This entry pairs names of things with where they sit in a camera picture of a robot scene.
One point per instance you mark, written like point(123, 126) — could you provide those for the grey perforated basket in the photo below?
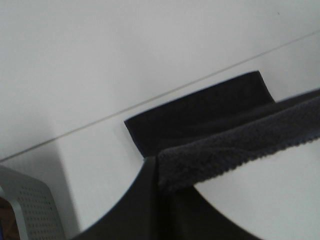
point(33, 205)

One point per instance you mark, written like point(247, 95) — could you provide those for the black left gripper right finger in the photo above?
point(186, 215)

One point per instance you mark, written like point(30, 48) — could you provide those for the dark navy towel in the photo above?
point(214, 130)

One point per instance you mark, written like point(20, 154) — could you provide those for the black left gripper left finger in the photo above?
point(135, 215)

